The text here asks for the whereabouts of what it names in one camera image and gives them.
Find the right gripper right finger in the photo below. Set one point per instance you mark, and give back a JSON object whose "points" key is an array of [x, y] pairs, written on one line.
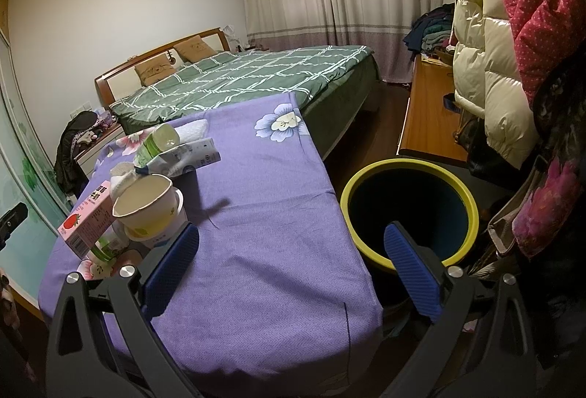
{"points": [[478, 343]]}

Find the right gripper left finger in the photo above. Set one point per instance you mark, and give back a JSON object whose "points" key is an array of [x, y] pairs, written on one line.
{"points": [[81, 360]]}

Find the pink strawberry milk carton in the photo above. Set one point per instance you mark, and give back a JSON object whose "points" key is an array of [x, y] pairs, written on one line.
{"points": [[88, 221]]}

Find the paper instant noodle cup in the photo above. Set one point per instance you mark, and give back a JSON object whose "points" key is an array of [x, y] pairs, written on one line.
{"points": [[147, 207]]}

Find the white green tea box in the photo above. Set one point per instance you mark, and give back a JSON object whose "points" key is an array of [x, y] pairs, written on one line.
{"points": [[181, 159]]}

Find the green white drink bottle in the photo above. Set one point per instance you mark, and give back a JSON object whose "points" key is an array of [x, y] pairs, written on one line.
{"points": [[163, 138]]}

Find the white foam fruit net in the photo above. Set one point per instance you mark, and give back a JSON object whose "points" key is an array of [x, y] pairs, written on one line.
{"points": [[192, 131]]}

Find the yellow rimmed trash bin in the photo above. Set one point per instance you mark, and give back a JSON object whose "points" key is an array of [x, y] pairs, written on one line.
{"points": [[431, 203]]}

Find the pink floral fabric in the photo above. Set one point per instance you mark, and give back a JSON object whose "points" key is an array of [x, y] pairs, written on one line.
{"points": [[548, 206]]}

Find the black bag on nightstand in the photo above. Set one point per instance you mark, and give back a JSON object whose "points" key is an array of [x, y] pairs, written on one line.
{"points": [[69, 175]]}

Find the purple floral tablecloth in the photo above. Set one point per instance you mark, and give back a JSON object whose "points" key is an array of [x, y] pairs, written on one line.
{"points": [[278, 296]]}

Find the white nightstand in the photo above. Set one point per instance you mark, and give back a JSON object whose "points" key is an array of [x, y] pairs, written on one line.
{"points": [[87, 158]]}

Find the wooden low cabinet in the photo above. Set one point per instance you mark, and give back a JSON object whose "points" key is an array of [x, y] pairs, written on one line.
{"points": [[428, 128]]}

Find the wooden headboard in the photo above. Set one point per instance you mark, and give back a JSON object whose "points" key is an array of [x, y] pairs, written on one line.
{"points": [[123, 80]]}

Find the cream puffer jacket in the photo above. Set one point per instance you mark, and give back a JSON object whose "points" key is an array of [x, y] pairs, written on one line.
{"points": [[487, 80]]}

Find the brown pillow left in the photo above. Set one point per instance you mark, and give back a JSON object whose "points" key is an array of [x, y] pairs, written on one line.
{"points": [[154, 70]]}

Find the brown pillow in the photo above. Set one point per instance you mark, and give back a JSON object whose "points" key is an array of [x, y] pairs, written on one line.
{"points": [[154, 70], [194, 49]]}

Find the green plaid bed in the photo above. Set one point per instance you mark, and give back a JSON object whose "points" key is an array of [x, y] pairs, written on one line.
{"points": [[329, 83]]}

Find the brown pillow right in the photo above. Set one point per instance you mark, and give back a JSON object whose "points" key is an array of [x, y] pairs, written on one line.
{"points": [[194, 49]]}

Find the pile of folded clothes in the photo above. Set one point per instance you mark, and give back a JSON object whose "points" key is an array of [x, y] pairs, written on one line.
{"points": [[430, 30]]}

